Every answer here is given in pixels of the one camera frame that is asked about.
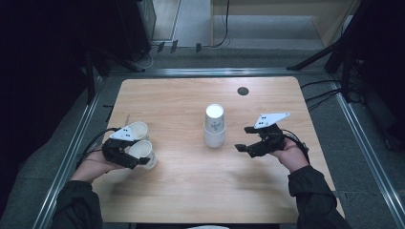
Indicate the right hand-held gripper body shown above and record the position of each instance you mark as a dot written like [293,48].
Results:
[272,140]

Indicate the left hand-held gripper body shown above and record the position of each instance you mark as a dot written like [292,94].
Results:
[116,151]

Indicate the plain white paper cup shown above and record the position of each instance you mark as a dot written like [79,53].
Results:
[215,140]

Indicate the person's left hand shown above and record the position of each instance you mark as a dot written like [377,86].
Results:
[94,167]

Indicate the person's right hand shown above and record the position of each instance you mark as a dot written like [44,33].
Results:
[294,157]

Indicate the black round table grommet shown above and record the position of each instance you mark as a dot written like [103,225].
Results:
[243,91]

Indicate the black metal stand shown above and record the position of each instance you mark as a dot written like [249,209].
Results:
[90,79]

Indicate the grey floor tape piece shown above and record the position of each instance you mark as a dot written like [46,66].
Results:
[336,194]

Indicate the black tripod stand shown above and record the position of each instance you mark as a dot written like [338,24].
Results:
[318,55]

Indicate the dark floor tape strip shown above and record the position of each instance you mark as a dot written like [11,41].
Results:
[160,47]
[198,47]
[174,46]

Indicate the black cabinet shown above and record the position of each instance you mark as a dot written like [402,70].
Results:
[133,28]

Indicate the black curtain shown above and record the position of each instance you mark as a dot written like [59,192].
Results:
[38,63]
[388,47]

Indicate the metal floor rail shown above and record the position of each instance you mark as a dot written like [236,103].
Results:
[366,140]
[223,72]
[68,152]

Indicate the light wooden furniture frame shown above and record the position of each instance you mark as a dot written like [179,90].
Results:
[270,8]

